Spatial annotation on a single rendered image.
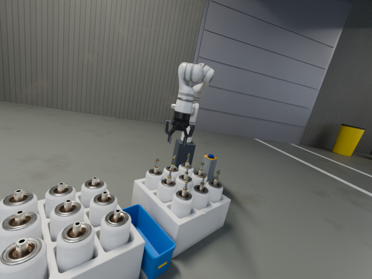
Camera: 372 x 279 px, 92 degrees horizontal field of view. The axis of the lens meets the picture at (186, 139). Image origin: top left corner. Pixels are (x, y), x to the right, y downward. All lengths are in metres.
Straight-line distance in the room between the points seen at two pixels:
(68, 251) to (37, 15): 3.49
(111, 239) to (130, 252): 0.08
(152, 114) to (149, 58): 0.98
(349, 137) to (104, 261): 5.48
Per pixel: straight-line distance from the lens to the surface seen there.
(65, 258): 0.67
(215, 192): 0.99
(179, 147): 1.45
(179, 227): 0.83
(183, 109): 0.78
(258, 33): 4.21
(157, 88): 3.48
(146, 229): 0.97
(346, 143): 5.69
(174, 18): 3.67
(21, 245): 0.63
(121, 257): 0.71
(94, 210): 0.77
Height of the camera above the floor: 0.70
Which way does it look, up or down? 15 degrees down
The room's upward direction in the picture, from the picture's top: 12 degrees clockwise
